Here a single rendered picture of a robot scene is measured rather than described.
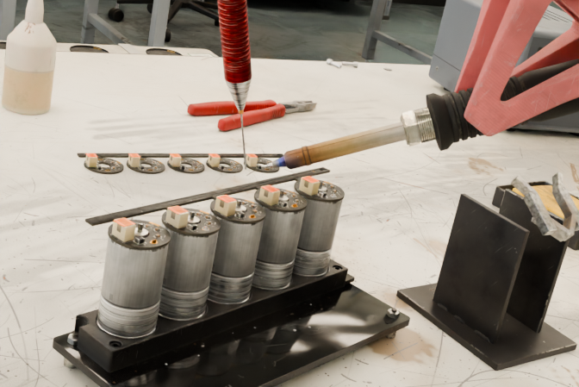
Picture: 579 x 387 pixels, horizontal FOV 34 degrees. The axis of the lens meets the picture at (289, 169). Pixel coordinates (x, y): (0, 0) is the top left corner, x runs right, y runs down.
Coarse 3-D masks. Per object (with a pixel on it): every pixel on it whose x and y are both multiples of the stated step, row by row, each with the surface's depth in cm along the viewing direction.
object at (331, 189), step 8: (296, 184) 46; (328, 184) 47; (304, 192) 46; (320, 192) 46; (328, 192) 46; (336, 192) 46; (344, 192) 47; (320, 200) 45; (328, 200) 45; (336, 200) 46
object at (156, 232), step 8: (112, 224) 39; (136, 224) 39; (144, 224) 39; (152, 224) 39; (152, 232) 39; (160, 232) 39; (168, 232) 39; (120, 240) 37; (136, 240) 37; (144, 240) 38; (160, 240) 38; (168, 240) 38; (136, 248) 37; (144, 248) 37; (152, 248) 37
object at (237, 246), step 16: (240, 208) 42; (224, 224) 41; (240, 224) 41; (256, 224) 42; (224, 240) 42; (240, 240) 42; (256, 240) 42; (224, 256) 42; (240, 256) 42; (256, 256) 43; (224, 272) 42; (240, 272) 42; (224, 288) 42; (240, 288) 43
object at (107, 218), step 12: (324, 168) 49; (264, 180) 46; (276, 180) 46; (288, 180) 47; (216, 192) 44; (228, 192) 44; (156, 204) 41; (168, 204) 41; (180, 204) 42; (96, 216) 39; (108, 216) 39; (120, 216) 39; (132, 216) 40
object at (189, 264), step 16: (176, 240) 39; (192, 240) 39; (208, 240) 40; (176, 256) 40; (192, 256) 40; (208, 256) 40; (176, 272) 40; (192, 272) 40; (208, 272) 41; (176, 288) 40; (192, 288) 40; (208, 288) 41; (160, 304) 41; (176, 304) 40; (192, 304) 41; (176, 320) 41
